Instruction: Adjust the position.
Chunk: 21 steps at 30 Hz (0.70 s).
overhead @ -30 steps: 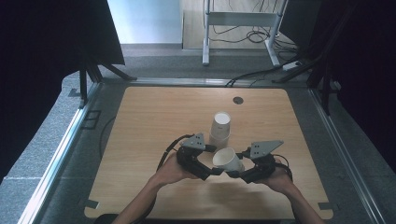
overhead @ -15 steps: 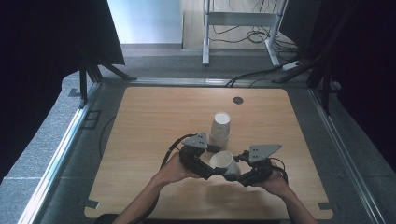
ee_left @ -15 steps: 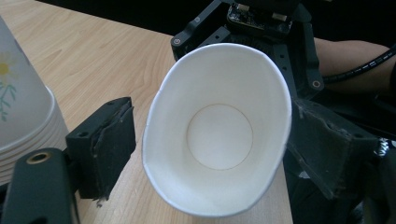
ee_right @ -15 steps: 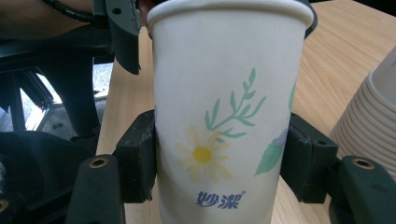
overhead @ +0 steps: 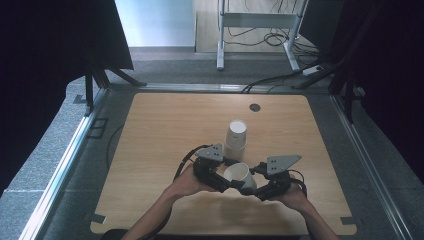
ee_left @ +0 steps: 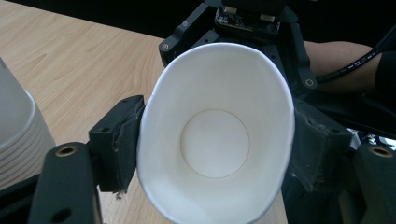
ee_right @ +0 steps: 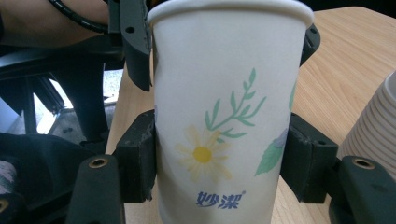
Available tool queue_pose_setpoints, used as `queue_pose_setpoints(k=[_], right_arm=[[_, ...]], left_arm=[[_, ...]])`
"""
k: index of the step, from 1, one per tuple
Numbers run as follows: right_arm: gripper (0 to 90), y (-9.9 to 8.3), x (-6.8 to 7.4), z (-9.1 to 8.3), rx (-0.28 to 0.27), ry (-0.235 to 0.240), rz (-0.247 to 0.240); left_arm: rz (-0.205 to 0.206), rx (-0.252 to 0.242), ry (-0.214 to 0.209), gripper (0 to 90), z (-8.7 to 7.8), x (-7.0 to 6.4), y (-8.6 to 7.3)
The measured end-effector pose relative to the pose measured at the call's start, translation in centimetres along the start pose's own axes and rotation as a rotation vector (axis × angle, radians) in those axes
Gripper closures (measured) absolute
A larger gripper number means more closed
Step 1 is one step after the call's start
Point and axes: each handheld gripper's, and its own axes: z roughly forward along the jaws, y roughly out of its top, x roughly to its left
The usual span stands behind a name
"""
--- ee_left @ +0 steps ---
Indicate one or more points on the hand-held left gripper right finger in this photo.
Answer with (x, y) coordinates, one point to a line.
(320, 152)

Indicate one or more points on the single white paper cup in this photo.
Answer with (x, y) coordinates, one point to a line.
(214, 124)

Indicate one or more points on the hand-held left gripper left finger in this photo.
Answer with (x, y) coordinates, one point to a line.
(116, 146)

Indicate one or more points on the stack of white paper cups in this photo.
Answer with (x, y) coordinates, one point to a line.
(18, 133)

